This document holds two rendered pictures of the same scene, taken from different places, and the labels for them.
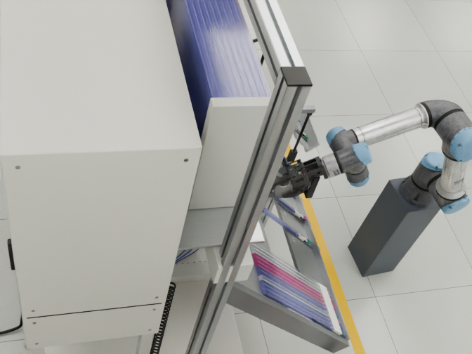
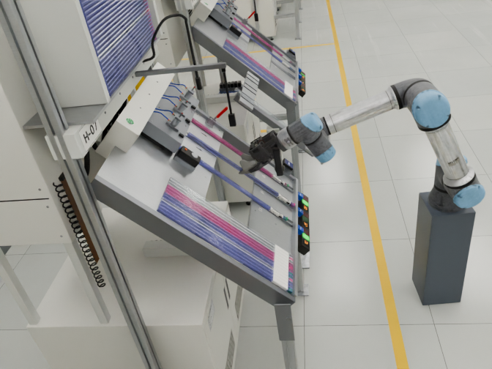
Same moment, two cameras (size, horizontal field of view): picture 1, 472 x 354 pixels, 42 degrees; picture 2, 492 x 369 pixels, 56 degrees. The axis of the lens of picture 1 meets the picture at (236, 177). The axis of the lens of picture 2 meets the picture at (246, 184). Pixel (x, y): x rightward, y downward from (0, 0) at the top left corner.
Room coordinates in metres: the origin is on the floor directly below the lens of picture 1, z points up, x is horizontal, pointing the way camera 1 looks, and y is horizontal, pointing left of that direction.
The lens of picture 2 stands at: (0.14, -1.04, 1.85)
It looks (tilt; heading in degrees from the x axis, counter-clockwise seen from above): 34 degrees down; 37
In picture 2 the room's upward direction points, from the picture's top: 9 degrees counter-clockwise
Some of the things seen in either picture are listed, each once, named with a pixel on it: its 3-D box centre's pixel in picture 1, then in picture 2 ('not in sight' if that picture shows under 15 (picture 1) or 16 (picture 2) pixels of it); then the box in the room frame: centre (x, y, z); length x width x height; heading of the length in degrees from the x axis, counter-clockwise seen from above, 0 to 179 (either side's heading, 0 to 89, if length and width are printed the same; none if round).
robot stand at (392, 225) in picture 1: (391, 227); (440, 249); (1.90, -0.77, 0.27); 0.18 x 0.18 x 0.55; 32
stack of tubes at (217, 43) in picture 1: (209, 69); (105, 23); (1.12, 0.14, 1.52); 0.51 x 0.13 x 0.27; 27
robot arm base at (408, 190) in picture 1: (420, 185); (447, 192); (1.90, -0.77, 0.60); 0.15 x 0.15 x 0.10
